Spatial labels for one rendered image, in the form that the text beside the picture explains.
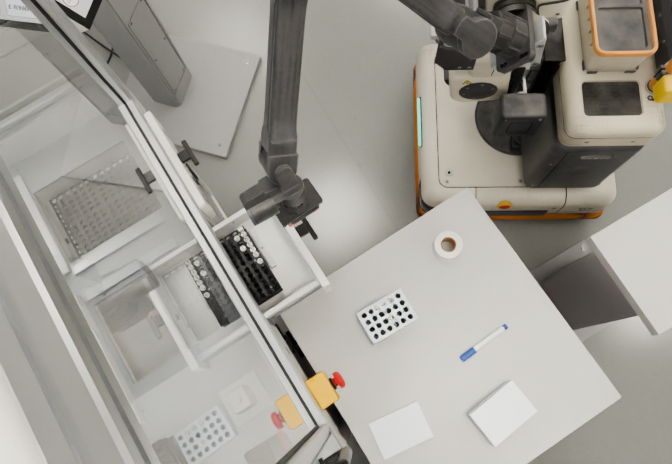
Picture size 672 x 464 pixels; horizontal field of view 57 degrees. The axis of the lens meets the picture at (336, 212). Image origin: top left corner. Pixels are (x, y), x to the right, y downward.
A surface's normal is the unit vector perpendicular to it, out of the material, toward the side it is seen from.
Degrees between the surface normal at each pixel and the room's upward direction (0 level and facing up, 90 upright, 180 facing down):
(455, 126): 0
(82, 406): 0
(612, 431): 0
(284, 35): 55
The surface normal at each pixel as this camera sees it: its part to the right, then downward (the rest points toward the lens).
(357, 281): -0.05, -0.25
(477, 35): 0.39, 0.55
